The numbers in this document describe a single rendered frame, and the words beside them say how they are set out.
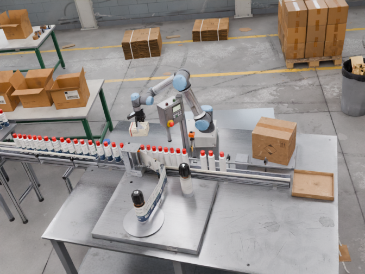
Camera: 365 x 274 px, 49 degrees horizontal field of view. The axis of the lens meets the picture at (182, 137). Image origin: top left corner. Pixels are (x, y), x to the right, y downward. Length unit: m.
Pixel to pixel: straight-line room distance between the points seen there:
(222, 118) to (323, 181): 1.20
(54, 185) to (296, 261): 3.09
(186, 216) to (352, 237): 1.71
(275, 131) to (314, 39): 3.25
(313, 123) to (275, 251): 2.75
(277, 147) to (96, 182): 1.53
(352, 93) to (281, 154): 2.18
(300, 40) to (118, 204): 4.06
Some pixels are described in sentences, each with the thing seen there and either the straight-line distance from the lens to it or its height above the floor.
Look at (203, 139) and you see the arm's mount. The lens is 3.60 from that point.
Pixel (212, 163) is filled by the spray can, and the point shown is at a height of 0.98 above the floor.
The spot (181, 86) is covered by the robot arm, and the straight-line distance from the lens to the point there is 3.27.
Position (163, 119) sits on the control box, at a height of 1.37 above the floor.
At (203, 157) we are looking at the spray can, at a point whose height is 1.04.
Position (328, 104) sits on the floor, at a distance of 5.70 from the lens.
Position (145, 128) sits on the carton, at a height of 1.02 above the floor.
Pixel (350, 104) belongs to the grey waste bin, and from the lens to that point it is 5.42.
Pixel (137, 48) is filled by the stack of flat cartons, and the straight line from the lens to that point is 7.21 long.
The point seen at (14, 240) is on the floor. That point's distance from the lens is 4.61.
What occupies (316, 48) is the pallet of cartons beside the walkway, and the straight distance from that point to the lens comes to 6.45.
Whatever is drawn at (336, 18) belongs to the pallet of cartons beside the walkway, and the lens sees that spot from 6.33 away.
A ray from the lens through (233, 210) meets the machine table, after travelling 3.09.
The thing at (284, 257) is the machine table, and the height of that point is 0.83.
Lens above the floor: 3.14
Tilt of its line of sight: 37 degrees down
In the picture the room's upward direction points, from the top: 9 degrees counter-clockwise
